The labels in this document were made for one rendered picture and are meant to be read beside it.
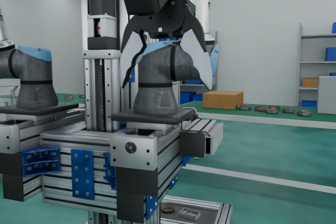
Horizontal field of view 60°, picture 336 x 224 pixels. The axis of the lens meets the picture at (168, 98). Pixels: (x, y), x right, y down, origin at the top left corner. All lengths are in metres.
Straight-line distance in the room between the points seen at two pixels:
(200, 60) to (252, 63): 6.43
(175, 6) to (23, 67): 0.85
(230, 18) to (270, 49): 1.14
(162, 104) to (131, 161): 0.21
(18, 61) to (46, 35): 6.89
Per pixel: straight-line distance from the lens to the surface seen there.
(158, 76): 0.93
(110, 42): 1.13
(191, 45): 0.43
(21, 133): 1.11
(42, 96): 1.19
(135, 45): 0.46
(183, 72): 0.92
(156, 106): 0.92
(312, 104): 6.23
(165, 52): 0.93
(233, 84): 6.95
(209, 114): 2.76
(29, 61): 1.19
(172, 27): 0.44
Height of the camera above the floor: 1.19
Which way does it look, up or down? 6 degrees down
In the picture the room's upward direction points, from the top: straight up
